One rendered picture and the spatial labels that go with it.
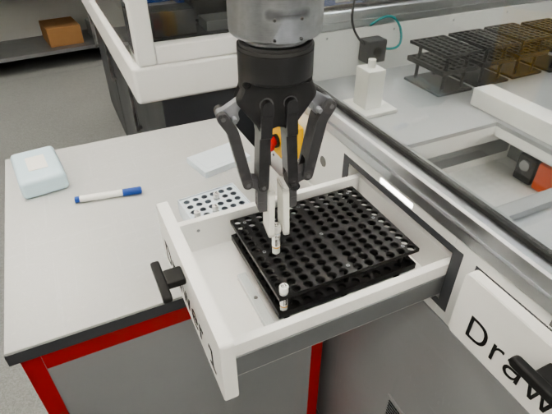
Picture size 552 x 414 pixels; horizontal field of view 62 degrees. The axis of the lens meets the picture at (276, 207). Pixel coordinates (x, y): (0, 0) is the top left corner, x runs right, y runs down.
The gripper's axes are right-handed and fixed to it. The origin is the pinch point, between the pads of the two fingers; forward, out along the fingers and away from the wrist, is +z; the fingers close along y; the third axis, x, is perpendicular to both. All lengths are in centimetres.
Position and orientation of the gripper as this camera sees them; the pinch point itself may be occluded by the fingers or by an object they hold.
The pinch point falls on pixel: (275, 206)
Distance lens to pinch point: 55.7
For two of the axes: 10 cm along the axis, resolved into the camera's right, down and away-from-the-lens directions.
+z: 0.0, 8.0, 6.0
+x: -2.6, -5.8, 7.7
